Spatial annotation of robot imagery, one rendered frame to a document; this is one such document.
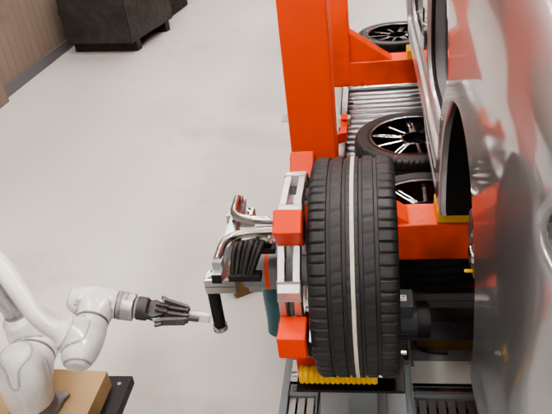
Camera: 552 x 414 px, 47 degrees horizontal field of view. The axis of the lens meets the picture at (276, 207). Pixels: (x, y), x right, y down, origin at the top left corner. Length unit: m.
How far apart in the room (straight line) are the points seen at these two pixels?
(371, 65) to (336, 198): 2.58
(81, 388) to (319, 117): 1.27
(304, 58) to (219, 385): 1.44
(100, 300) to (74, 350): 0.19
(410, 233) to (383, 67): 1.93
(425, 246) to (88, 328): 1.27
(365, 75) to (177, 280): 1.81
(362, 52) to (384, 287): 2.73
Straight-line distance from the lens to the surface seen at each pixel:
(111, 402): 2.46
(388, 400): 2.38
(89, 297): 2.04
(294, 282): 1.66
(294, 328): 1.67
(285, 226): 1.60
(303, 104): 2.20
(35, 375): 2.23
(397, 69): 4.19
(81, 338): 1.94
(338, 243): 1.61
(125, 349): 3.11
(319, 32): 2.11
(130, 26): 7.54
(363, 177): 1.72
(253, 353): 2.92
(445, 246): 2.49
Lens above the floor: 2.00
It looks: 31 degrees down
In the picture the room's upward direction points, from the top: 7 degrees counter-clockwise
